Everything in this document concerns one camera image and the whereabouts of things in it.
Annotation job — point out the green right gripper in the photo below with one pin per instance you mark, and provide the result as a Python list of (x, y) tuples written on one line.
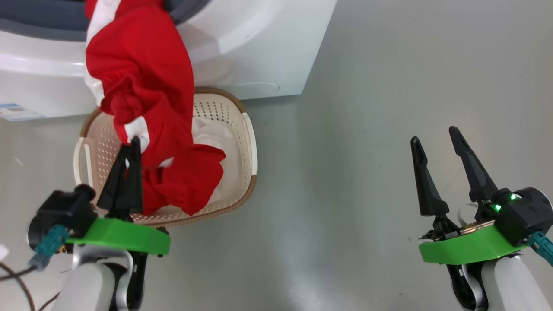
[(466, 248)]

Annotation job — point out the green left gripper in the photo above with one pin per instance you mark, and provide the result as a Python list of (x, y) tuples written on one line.
[(121, 235)]

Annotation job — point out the red and white garment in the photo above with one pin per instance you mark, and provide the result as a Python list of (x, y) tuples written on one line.
[(147, 77)]

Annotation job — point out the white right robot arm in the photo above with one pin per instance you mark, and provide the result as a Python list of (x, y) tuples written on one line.
[(510, 285)]

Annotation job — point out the cream perforated laundry basket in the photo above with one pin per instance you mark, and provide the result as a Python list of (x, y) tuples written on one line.
[(224, 116)]

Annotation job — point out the white front-load washing machine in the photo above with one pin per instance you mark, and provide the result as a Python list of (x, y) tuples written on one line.
[(259, 43)]

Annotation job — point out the blue energy label sticker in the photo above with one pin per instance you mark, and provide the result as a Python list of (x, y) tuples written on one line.
[(19, 112)]

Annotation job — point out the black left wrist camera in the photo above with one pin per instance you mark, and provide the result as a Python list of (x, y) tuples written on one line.
[(65, 211)]

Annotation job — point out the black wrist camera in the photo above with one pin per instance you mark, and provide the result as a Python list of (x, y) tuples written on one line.
[(527, 214), (65, 211)]

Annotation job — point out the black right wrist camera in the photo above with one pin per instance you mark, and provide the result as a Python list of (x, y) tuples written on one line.
[(527, 214)]

